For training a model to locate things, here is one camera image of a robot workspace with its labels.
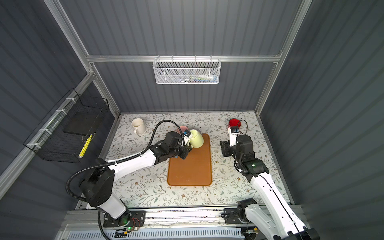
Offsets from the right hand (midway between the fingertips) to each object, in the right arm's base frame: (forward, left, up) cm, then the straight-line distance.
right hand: (227, 142), depth 77 cm
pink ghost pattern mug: (+4, +23, +7) cm, 24 cm away
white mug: (+24, +57, -13) cm, 63 cm away
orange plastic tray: (-7, +17, -19) cm, 26 cm away
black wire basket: (0, +80, +9) cm, 81 cm away
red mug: (+27, -11, -16) cm, 33 cm away
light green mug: (+2, +16, 0) cm, 16 cm away
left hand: (+2, +19, -8) cm, 21 cm away
